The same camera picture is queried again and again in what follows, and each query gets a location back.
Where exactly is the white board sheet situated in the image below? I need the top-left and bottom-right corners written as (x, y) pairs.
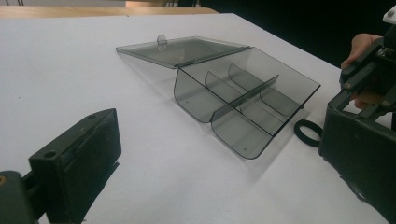
top-left (0, 12), bottom-right (396, 224)

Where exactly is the wooden table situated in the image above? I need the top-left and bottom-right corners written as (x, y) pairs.
top-left (0, 5), bottom-right (219, 20)

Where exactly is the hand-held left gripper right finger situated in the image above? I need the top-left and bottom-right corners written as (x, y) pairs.
top-left (318, 99), bottom-right (396, 224)

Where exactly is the black rubber ring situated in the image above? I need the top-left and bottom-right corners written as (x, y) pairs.
top-left (293, 119), bottom-right (325, 148)

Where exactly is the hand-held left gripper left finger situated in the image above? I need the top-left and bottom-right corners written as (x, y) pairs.
top-left (28, 107), bottom-right (123, 224)

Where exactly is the clear grey compartment box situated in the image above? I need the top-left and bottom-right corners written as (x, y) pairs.
top-left (115, 34), bottom-right (321, 161)

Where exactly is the dark curtain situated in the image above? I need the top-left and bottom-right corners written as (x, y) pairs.
top-left (199, 0), bottom-right (396, 68)

